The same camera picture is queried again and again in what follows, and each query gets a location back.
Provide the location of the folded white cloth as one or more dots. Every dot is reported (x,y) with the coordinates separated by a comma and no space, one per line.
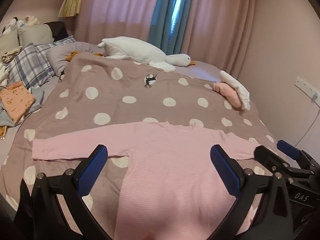
(237,85)

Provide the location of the lavender pillow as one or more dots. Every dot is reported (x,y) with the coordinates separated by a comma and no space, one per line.
(60,55)

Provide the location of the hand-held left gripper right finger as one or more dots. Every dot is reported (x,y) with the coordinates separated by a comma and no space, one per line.
(225,170)

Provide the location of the blue curtain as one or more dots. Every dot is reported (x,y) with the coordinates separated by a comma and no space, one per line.
(170,17)

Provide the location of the white wall socket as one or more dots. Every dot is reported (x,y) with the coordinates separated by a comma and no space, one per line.
(306,86)

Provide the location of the white plug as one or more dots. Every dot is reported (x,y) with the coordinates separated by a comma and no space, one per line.
(315,98)

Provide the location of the yellow pleated hanging cloth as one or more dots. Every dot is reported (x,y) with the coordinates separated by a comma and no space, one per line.
(71,3)

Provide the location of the mauve polka dot blanket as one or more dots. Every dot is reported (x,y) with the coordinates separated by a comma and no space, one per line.
(125,85)

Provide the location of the floral printed cloth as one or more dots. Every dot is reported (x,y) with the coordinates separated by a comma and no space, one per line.
(11,53)

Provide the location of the folded pink cloth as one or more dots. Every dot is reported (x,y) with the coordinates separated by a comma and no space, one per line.
(228,92)

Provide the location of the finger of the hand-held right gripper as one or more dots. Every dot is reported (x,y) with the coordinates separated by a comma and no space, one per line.
(266,156)
(288,150)

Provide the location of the black and white plush toy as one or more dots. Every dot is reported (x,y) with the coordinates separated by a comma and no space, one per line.
(10,25)

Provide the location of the orange printed cloth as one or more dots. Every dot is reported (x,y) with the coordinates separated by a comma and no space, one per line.
(15,100)

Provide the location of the grey cloth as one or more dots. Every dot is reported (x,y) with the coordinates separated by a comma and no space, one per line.
(7,120)

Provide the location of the white goose plush toy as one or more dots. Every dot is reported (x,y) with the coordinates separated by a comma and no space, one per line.
(140,48)

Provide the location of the plaid pillow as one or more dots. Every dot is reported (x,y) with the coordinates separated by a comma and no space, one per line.
(30,62)

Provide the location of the pink curtain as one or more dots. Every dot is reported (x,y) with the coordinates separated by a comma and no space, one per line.
(220,17)
(112,10)

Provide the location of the black cloth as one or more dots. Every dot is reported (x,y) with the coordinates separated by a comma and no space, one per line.
(58,30)

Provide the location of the pink striped long-sleeve shirt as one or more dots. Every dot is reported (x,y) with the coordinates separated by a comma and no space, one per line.
(175,167)

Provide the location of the beige cushion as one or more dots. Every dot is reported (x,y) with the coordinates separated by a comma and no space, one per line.
(35,33)
(8,42)

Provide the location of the cream plush toy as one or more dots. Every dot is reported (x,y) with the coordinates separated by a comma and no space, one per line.
(28,20)

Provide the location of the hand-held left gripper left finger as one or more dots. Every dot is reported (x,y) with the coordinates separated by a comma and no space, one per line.
(93,167)

